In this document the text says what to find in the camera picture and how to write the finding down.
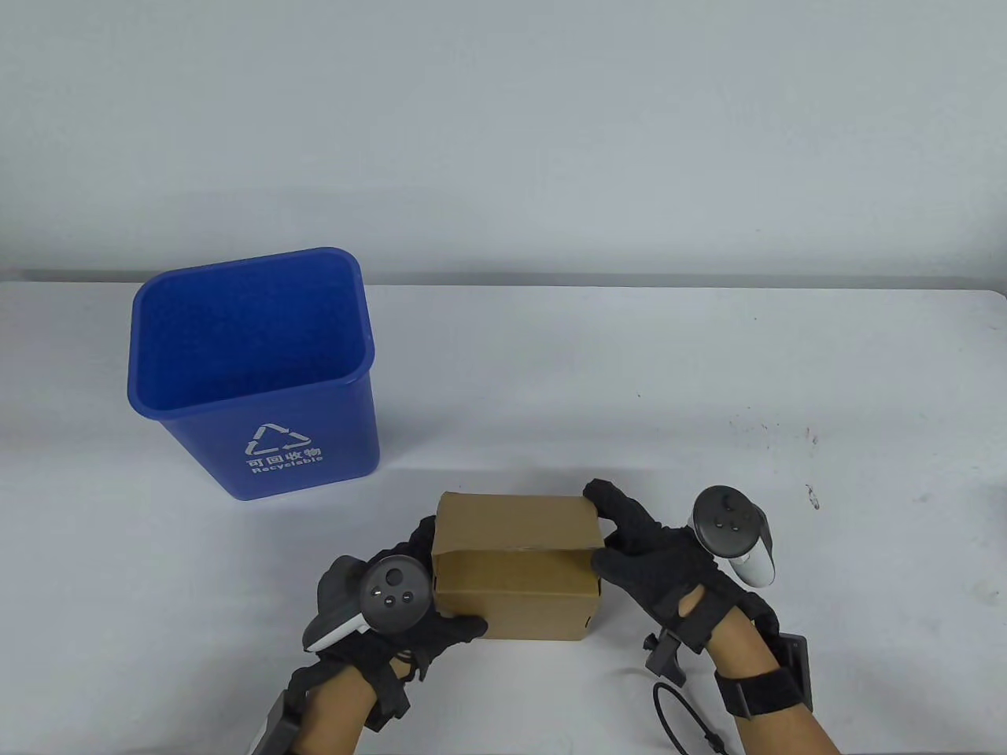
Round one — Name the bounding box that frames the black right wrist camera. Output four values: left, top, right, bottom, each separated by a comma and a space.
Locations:
644, 629, 689, 685

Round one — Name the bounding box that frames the grey right hand controller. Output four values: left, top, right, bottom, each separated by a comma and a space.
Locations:
688, 486, 780, 587

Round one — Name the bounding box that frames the thin black cable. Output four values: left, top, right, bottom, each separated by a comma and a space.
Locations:
653, 683, 729, 755

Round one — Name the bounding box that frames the black right wrist box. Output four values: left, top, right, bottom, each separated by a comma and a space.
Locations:
775, 635, 811, 705

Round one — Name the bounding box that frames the grey hand controller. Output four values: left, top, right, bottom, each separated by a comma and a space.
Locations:
305, 554, 435, 654
688, 486, 780, 587

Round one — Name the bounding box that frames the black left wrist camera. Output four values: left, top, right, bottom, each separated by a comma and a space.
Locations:
370, 661, 410, 732

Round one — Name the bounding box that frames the black left wrist box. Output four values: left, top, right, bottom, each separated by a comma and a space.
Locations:
252, 692, 304, 755

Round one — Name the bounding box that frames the person's left forearm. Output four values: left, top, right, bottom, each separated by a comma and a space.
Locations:
303, 668, 378, 755

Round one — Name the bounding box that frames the black wrist box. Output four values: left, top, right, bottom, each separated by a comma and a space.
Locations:
775, 635, 811, 705
252, 692, 304, 755

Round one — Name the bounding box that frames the grey left hand controller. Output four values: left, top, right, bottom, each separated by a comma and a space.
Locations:
305, 554, 435, 654

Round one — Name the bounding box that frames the person's right forearm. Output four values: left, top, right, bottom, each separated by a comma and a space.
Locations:
704, 610, 843, 755

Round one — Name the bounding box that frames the brown cardboard box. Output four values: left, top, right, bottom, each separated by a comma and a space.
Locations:
431, 492, 605, 642

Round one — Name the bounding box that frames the blue plastic recycling bin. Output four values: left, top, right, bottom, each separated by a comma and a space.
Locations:
127, 247, 381, 502

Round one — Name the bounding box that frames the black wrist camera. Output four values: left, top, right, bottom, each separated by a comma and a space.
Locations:
370, 661, 410, 732
644, 629, 689, 685

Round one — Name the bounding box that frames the black right wrist strap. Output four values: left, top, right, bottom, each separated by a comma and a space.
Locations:
714, 667, 811, 720

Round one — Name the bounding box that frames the person's left hand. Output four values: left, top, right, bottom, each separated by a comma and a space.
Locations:
305, 515, 489, 681

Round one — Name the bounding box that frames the person's right hand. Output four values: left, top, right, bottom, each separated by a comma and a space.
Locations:
582, 478, 780, 654

